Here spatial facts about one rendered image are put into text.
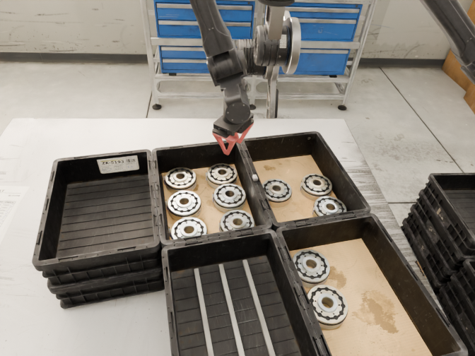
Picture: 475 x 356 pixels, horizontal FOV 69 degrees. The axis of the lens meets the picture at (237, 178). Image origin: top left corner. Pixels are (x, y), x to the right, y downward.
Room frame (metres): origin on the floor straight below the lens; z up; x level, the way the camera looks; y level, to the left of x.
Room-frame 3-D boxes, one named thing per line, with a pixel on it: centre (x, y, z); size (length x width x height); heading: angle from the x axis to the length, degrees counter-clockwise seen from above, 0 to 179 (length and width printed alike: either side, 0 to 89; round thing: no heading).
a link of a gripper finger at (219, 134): (0.75, 0.03, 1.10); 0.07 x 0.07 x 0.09; 60
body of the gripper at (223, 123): (0.76, 0.02, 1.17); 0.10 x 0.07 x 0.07; 150
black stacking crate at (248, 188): (0.74, 0.09, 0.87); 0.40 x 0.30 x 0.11; 16
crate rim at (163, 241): (0.74, 0.09, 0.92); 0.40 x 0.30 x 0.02; 16
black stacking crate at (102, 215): (0.66, 0.38, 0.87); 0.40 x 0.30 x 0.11; 16
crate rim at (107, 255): (0.66, 0.38, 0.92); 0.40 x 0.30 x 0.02; 16
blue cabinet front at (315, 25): (2.74, -0.48, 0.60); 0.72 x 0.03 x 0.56; 96
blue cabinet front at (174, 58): (2.65, 0.31, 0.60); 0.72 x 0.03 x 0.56; 96
